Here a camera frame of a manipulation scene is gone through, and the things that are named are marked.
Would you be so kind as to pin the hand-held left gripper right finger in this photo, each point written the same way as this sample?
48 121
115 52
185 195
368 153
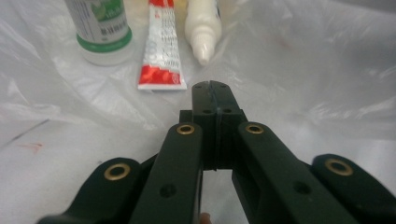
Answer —
225 105

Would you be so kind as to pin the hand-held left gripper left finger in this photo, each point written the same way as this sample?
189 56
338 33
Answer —
205 102

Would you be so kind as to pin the red and white tube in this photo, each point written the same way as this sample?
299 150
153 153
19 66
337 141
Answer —
162 56

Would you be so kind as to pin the white dropper bottle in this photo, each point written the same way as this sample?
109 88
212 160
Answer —
202 28

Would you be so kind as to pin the clear plastic bag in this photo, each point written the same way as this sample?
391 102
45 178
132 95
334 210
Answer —
295 62

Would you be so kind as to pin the white bottle with green label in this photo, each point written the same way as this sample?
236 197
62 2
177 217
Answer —
99 31

